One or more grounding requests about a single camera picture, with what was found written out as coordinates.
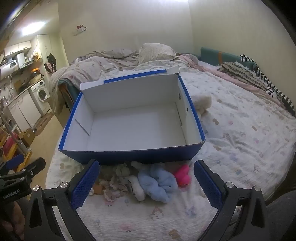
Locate floral pillow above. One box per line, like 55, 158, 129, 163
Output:
138, 43, 176, 63

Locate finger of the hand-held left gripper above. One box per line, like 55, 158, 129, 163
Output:
0, 154, 25, 178
16, 157, 46, 179

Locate brown doormat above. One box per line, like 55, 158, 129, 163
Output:
35, 112, 54, 136

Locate pink plush toy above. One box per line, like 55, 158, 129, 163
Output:
174, 165, 192, 187

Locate printed bedsheet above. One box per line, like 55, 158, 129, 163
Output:
45, 59, 296, 241

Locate person's grey trouser leg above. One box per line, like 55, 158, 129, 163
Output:
266, 190, 296, 241

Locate white lower kitchen cabinet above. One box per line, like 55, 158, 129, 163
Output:
8, 91, 40, 131

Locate light blue scrunchie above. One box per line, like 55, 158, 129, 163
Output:
138, 167, 178, 204

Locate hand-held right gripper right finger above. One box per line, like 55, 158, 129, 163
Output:
194, 160, 270, 241

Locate person's left hand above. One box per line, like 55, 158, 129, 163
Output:
0, 199, 26, 241

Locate blue cardboard box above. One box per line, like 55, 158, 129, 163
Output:
58, 65, 206, 165

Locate frilly grey beige scrunchie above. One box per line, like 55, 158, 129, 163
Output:
113, 163, 131, 183

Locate pink blanket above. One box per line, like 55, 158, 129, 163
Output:
176, 53, 282, 107

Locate wall sticker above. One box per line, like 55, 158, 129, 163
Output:
73, 24, 87, 36

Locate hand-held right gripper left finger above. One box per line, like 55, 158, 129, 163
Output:
23, 159, 100, 241

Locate teal headboard cushion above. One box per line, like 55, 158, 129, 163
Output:
200, 47, 257, 70

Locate ceiling light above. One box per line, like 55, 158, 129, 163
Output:
22, 20, 48, 35

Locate rumpled floral duvet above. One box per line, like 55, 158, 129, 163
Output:
69, 48, 141, 80

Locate yellow wooden chair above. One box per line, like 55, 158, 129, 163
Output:
0, 125, 33, 173

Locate black white striped cloth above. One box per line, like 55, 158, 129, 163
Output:
240, 54, 296, 116

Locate white washing machine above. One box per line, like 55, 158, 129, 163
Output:
28, 80, 52, 116

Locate beige fluffy plush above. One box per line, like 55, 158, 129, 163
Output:
193, 95, 212, 115

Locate black hanging bag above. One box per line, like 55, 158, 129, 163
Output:
47, 53, 57, 72

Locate white kitchen cabinet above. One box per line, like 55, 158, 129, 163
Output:
4, 41, 32, 57
8, 91, 40, 131

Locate patterned knit blanket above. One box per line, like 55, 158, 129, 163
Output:
218, 61, 271, 92

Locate white upper kitchen cabinet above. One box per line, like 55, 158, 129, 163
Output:
4, 41, 32, 57

